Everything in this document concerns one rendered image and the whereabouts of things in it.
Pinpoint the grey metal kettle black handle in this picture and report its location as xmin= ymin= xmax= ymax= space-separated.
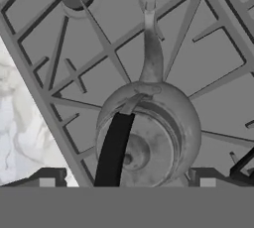
xmin=93 ymin=0 xmax=202 ymax=188

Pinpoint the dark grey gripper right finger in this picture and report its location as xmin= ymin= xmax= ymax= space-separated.
xmin=189 ymin=167 xmax=254 ymax=188

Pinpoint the grey hob with grates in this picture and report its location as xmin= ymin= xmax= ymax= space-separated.
xmin=0 ymin=0 xmax=254 ymax=188

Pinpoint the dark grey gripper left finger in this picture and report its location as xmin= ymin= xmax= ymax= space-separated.
xmin=2 ymin=168 xmax=68 ymax=188

